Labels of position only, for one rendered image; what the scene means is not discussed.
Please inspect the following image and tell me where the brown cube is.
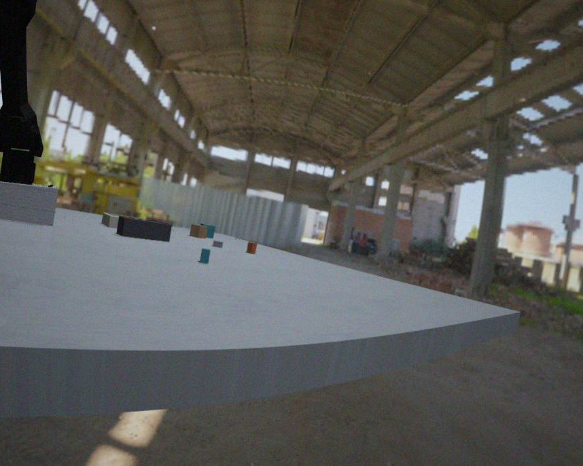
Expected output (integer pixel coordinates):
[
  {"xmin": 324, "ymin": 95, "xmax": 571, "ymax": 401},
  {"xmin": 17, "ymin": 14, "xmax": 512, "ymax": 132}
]
[{"xmin": 190, "ymin": 224, "xmax": 208, "ymax": 238}]

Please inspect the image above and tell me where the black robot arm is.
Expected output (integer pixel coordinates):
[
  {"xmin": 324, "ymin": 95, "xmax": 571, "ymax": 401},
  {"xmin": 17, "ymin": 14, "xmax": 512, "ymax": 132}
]
[{"xmin": 0, "ymin": 0, "xmax": 43, "ymax": 185}]

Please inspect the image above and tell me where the teal cube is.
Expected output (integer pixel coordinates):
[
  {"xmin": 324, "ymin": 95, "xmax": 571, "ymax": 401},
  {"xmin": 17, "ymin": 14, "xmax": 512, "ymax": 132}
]
[{"xmin": 201, "ymin": 223, "xmax": 215, "ymax": 238}]

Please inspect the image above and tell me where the teal rectangular block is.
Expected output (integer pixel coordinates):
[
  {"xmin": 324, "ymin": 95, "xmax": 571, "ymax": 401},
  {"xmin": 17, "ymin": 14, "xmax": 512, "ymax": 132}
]
[{"xmin": 200, "ymin": 248, "xmax": 211, "ymax": 264}]

